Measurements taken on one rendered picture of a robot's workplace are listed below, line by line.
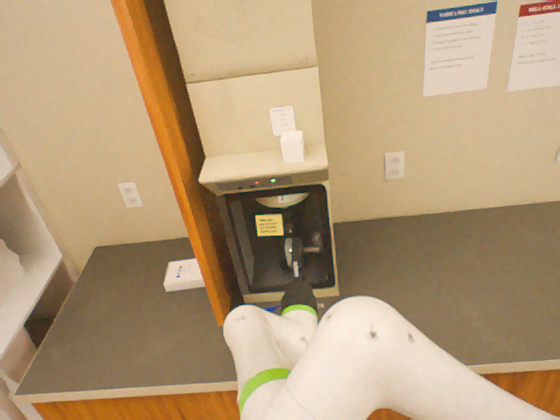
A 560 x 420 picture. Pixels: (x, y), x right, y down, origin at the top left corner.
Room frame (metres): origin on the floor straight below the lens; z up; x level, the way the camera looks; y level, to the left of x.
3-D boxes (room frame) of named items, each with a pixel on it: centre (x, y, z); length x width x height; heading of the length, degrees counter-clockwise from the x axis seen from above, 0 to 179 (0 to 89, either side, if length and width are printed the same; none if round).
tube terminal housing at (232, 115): (1.18, 0.00, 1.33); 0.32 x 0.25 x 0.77; 83
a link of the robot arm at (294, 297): (0.78, -0.01, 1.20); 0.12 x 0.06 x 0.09; 83
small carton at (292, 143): (0.99, -0.06, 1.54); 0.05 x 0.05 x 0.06; 78
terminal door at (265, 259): (1.05, 0.02, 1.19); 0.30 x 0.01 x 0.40; 83
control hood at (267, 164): (1.00, 0.02, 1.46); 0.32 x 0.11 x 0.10; 83
